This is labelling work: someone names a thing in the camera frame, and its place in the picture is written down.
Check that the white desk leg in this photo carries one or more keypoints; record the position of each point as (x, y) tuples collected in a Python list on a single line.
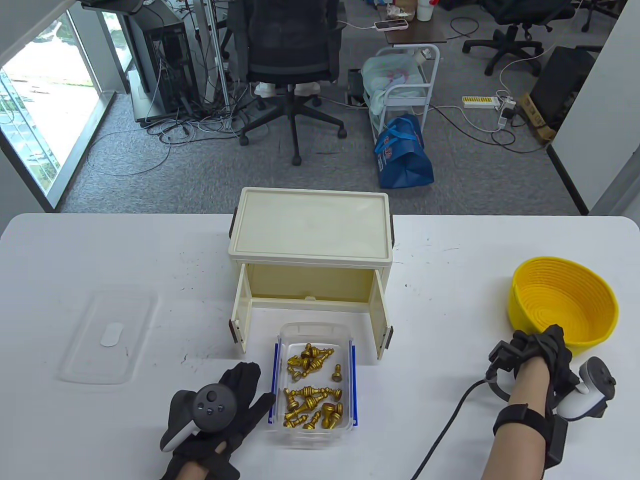
[(214, 50)]

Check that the person's right hand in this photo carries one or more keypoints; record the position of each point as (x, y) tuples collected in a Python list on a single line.
[(547, 345)]

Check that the black box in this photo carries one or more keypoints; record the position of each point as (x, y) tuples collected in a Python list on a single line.
[(560, 85)]

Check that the white cup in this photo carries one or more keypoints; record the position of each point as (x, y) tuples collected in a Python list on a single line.
[(424, 11)]

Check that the black mesh office chair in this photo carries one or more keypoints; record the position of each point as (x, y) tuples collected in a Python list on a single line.
[(290, 45)]

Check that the cream plastic cabinet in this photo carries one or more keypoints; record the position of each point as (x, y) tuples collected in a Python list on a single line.
[(310, 225)]

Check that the brown snack bag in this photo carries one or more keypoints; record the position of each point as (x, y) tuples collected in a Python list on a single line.
[(402, 7)]

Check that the black computer tower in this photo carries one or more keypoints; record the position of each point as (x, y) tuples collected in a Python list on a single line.
[(170, 65)]

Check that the yellow white power strip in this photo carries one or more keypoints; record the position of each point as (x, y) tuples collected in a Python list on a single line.
[(480, 102)]

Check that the blue shopping bag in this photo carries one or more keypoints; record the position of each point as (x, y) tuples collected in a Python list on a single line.
[(405, 160)]

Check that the black right wristband module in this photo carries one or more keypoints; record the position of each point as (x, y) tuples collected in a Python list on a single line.
[(517, 420)]

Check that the person's right forearm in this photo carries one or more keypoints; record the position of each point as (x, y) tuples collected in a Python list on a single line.
[(530, 385)]

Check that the dark brown side table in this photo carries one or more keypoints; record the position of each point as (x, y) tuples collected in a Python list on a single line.
[(425, 32)]

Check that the pale green plastic bag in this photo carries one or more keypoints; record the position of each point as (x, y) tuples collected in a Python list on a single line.
[(385, 70)]

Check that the yellow ribbed bowl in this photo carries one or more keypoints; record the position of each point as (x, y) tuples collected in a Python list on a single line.
[(565, 300)]

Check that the person's left forearm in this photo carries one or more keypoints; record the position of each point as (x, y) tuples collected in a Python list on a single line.
[(192, 472)]

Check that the large glass window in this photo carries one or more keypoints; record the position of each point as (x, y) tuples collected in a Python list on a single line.
[(45, 100)]

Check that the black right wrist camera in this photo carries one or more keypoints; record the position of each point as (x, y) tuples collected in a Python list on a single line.
[(505, 357)]

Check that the white power adapter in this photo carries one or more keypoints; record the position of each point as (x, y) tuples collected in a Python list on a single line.
[(502, 117)]

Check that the small black device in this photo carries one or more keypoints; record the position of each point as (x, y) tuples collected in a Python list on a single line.
[(356, 85)]

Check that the clear plastic lid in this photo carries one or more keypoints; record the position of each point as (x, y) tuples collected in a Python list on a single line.
[(90, 350)]

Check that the black white hand controller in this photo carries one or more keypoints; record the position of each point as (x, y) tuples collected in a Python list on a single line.
[(595, 380), (215, 407)]

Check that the black white left hand controller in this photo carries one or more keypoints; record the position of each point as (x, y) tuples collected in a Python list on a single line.
[(215, 407)]

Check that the brown cardboard box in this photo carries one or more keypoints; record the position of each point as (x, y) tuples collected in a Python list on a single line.
[(535, 117)]

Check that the white rolling cart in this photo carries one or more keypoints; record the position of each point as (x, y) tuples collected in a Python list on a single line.
[(406, 101)]

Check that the pile of gold chess pieces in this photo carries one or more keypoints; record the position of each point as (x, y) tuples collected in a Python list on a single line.
[(310, 395)]

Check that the person's left hand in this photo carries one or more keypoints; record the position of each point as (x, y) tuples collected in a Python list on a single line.
[(245, 390)]

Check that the black white right hand controller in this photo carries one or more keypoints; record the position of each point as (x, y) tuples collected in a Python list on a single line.
[(595, 380)]

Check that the pink phone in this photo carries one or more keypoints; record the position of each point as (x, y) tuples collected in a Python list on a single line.
[(392, 24)]

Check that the clear plastic box blue clips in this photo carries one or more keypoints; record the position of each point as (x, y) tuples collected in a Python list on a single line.
[(310, 334)]

